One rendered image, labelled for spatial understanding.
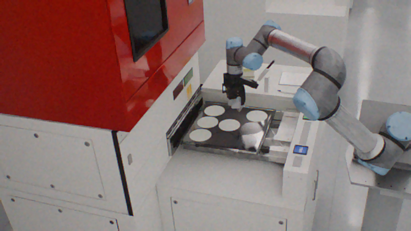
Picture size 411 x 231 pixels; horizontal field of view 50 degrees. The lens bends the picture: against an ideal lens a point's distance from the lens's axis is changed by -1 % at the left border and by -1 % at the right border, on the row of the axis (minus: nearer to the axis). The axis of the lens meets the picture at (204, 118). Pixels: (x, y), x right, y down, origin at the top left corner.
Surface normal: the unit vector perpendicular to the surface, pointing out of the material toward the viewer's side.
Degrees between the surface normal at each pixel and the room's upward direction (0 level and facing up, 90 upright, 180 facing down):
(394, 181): 0
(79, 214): 90
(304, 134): 0
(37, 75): 90
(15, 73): 90
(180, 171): 0
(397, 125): 39
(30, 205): 90
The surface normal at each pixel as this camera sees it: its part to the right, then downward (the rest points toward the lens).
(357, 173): -0.06, -0.84
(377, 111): -0.32, -0.22
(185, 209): -0.33, 0.52
